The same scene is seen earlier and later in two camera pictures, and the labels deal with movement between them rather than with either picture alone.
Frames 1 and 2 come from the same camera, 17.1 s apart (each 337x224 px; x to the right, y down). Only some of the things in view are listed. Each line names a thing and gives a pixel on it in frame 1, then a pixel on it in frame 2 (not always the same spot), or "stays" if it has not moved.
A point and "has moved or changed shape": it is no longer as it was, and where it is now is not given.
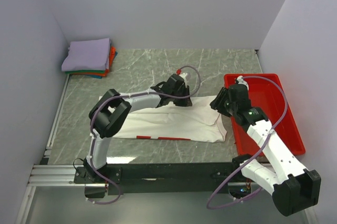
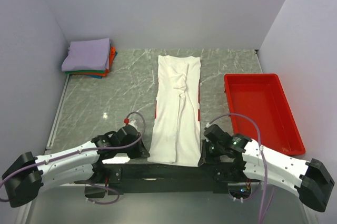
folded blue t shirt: (95, 76) stays
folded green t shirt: (85, 71) stays
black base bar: (165, 178) stays
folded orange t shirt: (112, 54) stays
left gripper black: (186, 102) -> (140, 151)
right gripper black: (217, 103) -> (206, 158)
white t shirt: (201, 122) has moved or changed shape
